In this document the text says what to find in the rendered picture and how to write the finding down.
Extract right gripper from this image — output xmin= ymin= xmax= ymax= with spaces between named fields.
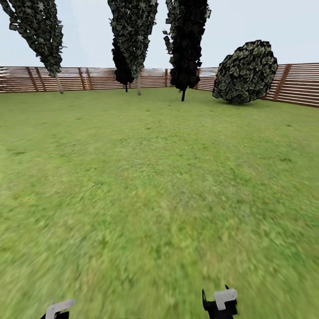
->
xmin=202 ymin=285 xmax=237 ymax=319

